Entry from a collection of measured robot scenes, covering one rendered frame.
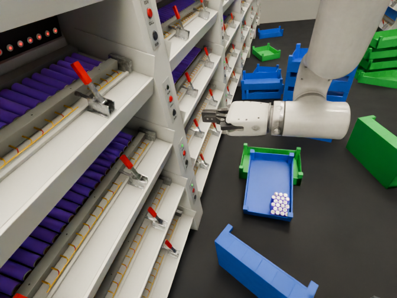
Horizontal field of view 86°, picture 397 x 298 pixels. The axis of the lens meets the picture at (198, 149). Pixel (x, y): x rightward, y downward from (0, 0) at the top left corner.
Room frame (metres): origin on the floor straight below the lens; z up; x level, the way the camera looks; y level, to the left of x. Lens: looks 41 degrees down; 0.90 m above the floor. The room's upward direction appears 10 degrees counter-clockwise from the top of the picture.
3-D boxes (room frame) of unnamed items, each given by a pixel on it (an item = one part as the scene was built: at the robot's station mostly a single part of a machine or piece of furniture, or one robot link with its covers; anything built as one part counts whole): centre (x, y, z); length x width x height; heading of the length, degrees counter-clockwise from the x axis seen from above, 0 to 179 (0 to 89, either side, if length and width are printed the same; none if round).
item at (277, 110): (0.42, -0.20, 0.59); 0.09 x 0.03 x 0.08; 157
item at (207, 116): (0.47, -0.05, 0.58); 0.07 x 0.03 x 0.03; 67
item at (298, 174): (0.77, -0.36, 0.04); 0.30 x 0.20 x 0.08; 67
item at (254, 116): (0.45, -0.14, 0.58); 0.11 x 0.10 x 0.07; 67
